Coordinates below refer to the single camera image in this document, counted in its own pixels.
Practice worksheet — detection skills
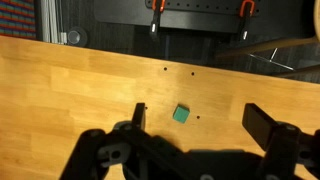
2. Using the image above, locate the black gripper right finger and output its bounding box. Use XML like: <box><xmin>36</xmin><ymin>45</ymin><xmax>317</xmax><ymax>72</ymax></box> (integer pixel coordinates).
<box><xmin>242</xmin><ymin>103</ymin><xmax>278</xmax><ymax>150</ymax></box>

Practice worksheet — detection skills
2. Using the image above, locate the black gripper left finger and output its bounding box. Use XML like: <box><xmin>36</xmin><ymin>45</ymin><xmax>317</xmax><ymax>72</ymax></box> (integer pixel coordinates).
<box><xmin>132</xmin><ymin>103</ymin><xmax>146</xmax><ymax>130</ymax></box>

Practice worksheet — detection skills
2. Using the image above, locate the small green block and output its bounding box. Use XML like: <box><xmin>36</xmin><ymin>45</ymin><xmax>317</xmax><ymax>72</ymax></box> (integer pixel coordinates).
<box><xmin>173</xmin><ymin>105</ymin><xmax>190</xmax><ymax>124</ymax></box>

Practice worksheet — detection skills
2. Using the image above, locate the round wooden stool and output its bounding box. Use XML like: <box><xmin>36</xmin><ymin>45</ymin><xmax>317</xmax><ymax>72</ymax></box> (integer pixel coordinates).
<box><xmin>216</xmin><ymin>0</ymin><xmax>320</xmax><ymax>80</ymax></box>

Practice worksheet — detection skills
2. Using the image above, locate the round grey floor cap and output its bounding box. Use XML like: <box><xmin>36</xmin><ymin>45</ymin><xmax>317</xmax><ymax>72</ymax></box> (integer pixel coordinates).
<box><xmin>67</xmin><ymin>27</ymin><xmax>88</xmax><ymax>47</ymax></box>

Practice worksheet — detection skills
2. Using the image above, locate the orange black clamp left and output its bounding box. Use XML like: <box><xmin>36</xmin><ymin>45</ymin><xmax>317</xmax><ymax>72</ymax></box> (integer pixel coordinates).
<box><xmin>150</xmin><ymin>0</ymin><xmax>166</xmax><ymax>36</ymax></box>

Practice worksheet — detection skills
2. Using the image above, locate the orange black clamp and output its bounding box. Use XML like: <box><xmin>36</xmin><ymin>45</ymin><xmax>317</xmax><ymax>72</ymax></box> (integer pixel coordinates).
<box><xmin>150</xmin><ymin>0</ymin><xmax>166</xmax><ymax>36</ymax></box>
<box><xmin>239</xmin><ymin>0</ymin><xmax>255</xmax><ymax>40</ymax></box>

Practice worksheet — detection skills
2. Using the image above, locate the orange black clamp right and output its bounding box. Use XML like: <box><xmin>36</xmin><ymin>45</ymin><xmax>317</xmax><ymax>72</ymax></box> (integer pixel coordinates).
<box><xmin>239</xmin><ymin>0</ymin><xmax>255</xmax><ymax>40</ymax></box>

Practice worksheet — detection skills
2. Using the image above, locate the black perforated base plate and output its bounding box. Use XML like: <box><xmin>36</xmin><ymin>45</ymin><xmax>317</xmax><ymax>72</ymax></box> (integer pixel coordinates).
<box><xmin>94</xmin><ymin>0</ymin><xmax>263</xmax><ymax>33</ymax></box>

